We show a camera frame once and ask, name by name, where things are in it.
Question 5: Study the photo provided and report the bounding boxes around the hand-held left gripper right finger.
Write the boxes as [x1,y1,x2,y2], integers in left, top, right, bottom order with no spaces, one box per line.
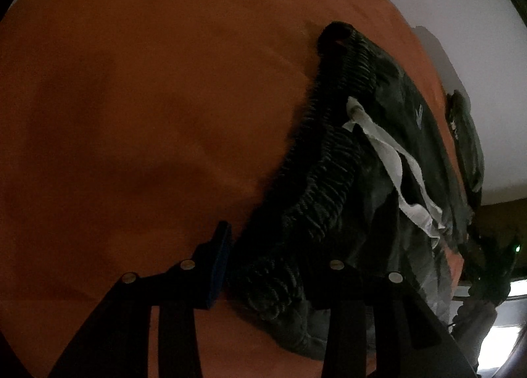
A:
[313,258,480,378]

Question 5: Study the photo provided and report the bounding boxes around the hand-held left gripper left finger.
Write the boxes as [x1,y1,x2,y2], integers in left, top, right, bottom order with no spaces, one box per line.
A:
[47,221,233,378]

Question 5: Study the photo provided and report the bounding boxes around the dark grey drawstring pants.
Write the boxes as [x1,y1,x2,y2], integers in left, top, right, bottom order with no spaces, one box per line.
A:
[228,21,474,362]

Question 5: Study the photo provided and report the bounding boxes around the folded dark garment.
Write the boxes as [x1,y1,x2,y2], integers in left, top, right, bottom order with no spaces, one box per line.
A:
[461,156,484,208]

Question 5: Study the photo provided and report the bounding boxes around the folded grey garment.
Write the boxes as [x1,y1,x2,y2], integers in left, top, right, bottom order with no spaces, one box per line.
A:
[447,90,485,193]

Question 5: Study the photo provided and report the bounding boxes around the orange blanket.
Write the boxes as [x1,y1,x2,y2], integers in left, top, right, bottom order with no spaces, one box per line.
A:
[0,0,466,378]

